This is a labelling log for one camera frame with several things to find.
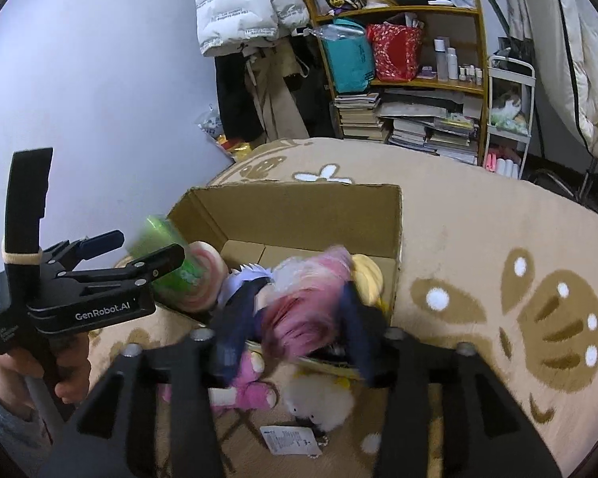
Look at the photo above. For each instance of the yellow plush toy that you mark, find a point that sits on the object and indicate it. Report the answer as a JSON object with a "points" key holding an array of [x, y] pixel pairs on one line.
{"points": [[369, 276]]}

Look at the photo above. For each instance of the row of small bottles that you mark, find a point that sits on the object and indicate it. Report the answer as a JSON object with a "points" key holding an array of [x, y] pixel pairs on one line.
{"points": [[471, 73]]}

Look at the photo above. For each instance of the stack of books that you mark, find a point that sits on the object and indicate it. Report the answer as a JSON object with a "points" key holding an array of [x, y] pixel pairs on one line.
{"points": [[359, 117]]}

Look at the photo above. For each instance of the white fluffy plush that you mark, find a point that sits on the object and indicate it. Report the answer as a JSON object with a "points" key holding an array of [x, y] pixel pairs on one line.
{"points": [[319, 401]]}

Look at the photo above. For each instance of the purple-haired plush doll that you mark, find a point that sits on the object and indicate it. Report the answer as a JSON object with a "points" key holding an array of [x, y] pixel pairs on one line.
{"points": [[244, 284]]}

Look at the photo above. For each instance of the red patterned bag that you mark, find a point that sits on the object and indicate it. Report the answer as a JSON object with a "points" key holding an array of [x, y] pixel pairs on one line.
{"points": [[393, 50]]}

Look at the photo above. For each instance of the teal bag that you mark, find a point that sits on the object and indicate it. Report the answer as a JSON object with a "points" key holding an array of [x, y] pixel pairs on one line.
{"points": [[349, 59]]}

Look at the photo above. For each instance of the magenta bear plush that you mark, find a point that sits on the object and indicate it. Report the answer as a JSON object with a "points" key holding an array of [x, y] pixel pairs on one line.
{"points": [[254, 383]]}

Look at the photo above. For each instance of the wooden shelf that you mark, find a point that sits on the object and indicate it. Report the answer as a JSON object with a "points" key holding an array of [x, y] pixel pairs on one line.
{"points": [[478, 35]]}

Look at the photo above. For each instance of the dark hanging garment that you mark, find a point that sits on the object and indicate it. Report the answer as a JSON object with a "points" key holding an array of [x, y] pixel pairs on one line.
{"points": [[319, 99]]}

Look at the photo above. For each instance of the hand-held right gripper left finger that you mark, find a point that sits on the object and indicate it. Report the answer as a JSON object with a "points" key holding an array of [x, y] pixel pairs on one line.
{"points": [[199, 368]]}

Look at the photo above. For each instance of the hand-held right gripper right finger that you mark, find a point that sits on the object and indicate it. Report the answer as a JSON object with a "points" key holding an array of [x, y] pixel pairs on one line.
{"points": [[403, 373]]}

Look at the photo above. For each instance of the short white bottle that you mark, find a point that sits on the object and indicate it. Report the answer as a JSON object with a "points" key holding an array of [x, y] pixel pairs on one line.
{"points": [[453, 64]]}

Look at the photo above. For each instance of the beige hanging coat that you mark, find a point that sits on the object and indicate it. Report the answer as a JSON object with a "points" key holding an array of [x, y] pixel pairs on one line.
{"points": [[279, 99]]}

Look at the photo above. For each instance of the pink swirl roll plush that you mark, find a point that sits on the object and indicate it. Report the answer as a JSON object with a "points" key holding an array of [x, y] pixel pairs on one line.
{"points": [[204, 279]]}

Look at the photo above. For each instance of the tall white bottle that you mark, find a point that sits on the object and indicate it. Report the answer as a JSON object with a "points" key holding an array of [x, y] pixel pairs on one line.
{"points": [[441, 59]]}

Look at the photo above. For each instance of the green tissue pack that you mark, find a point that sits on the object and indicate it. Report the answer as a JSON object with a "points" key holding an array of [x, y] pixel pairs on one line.
{"points": [[172, 274]]}

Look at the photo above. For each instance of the green white bundle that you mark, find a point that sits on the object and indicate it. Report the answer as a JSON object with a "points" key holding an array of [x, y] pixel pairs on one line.
{"points": [[508, 109]]}

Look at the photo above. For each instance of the white puffer jacket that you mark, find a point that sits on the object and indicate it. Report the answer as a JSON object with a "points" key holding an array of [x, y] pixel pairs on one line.
{"points": [[244, 5]]}

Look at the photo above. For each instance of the small purple box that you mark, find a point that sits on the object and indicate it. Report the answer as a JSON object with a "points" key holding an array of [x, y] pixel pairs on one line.
{"points": [[427, 73]]}

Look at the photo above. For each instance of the plastic bag with yellow contents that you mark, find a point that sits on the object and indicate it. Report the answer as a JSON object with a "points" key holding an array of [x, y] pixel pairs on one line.
{"points": [[224, 137]]}

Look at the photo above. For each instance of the pile of magazines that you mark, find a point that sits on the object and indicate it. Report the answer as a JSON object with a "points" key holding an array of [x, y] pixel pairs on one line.
{"points": [[433, 124]]}

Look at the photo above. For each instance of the pale pink plush doll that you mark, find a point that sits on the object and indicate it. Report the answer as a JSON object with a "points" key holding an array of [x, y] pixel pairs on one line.
{"points": [[299, 308]]}

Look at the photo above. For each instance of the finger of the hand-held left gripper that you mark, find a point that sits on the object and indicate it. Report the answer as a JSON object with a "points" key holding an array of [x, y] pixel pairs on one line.
{"points": [[154, 264], [99, 245]]}

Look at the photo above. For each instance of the person's left hand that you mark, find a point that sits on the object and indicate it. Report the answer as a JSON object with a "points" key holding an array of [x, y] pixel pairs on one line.
{"points": [[72, 363]]}

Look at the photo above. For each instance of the black hanging garment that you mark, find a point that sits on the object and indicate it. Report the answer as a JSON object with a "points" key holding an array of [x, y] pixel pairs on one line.
{"points": [[234, 99]]}

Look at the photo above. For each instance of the cardboard box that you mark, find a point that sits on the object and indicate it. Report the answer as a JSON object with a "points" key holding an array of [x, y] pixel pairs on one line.
{"points": [[299, 219]]}

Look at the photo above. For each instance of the person's left forearm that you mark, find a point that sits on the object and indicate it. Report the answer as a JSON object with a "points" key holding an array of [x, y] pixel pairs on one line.
{"points": [[5, 418]]}

